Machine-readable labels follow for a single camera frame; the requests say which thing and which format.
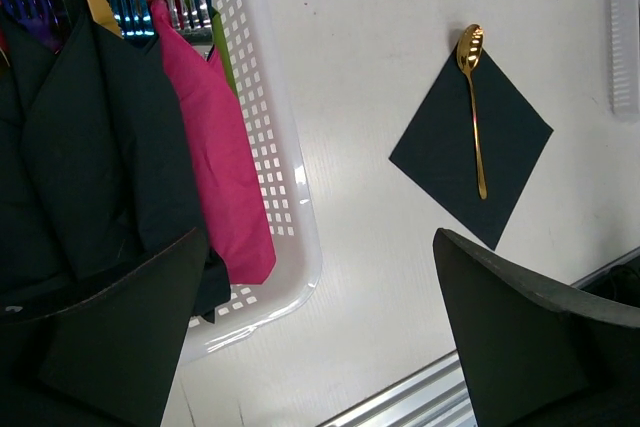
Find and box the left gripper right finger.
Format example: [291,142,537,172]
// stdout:
[433,229,639,426]

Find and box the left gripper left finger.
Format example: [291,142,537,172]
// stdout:
[1,229,208,426]

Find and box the dark navy paper napkin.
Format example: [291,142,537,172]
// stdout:
[389,52,553,249]

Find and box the gold spoon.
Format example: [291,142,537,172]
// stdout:
[456,24,488,200]

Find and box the pink rolled napkin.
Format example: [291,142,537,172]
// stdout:
[151,0,276,285]

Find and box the black rolled napkin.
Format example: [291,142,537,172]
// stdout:
[19,11,232,323]

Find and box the dark rolled napkin left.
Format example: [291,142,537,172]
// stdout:
[0,11,56,298]

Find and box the blue fork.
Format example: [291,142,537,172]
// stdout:
[108,0,155,44]

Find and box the white plastic basket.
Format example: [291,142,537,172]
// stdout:
[179,0,322,363]

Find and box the small white perforated tray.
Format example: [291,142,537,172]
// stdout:
[608,0,639,123]

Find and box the aluminium mounting rail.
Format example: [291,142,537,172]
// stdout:
[324,352,477,427]

